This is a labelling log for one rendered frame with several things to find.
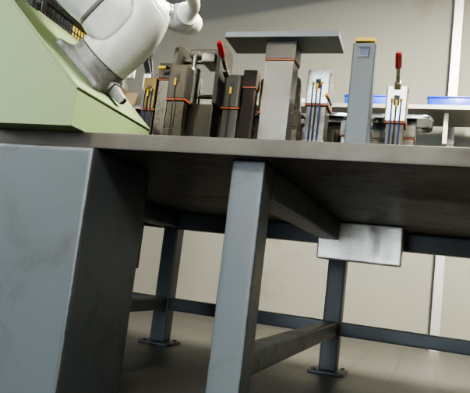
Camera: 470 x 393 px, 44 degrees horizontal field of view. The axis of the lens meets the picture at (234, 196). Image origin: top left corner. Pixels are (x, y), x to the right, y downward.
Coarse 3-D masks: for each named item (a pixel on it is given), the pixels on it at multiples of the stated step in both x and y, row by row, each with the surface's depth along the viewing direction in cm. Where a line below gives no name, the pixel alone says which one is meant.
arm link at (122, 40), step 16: (112, 0) 148; (128, 0) 150; (144, 0) 150; (96, 16) 149; (112, 16) 149; (128, 16) 150; (144, 16) 150; (160, 16) 152; (96, 32) 151; (112, 32) 150; (128, 32) 150; (144, 32) 151; (160, 32) 154; (96, 48) 152; (112, 48) 151; (128, 48) 152; (144, 48) 154; (112, 64) 153; (128, 64) 155
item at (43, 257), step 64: (0, 192) 145; (64, 192) 139; (128, 192) 155; (0, 256) 142; (64, 256) 136; (128, 256) 158; (0, 320) 139; (64, 320) 133; (128, 320) 160; (0, 384) 136; (64, 384) 134
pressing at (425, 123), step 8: (256, 112) 213; (304, 112) 207; (336, 112) 204; (344, 112) 203; (304, 120) 218; (376, 120) 207; (408, 120) 202; (416, 120) 201; (424, 120) 200; (432, 120) 196; (328, 128) 223; (336, 128) 222; (416, 128) 211; (424, 128) 210; (432, 128) 207
